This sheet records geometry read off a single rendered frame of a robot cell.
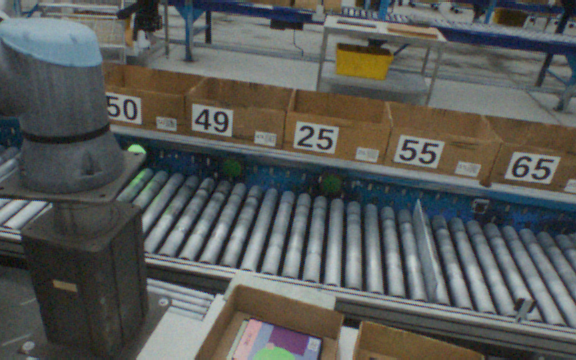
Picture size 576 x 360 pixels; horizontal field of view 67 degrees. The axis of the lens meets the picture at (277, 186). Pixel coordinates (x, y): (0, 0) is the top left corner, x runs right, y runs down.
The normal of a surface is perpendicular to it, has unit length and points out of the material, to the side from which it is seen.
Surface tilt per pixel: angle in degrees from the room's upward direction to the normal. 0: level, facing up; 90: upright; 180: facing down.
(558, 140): 90
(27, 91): 88
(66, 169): 67
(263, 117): 90
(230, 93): 89
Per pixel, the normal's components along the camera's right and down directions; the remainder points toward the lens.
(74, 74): 0.70, 0.37
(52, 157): 0.07, 0.15
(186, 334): 0.09, -0.86
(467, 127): -0.16, 0.49
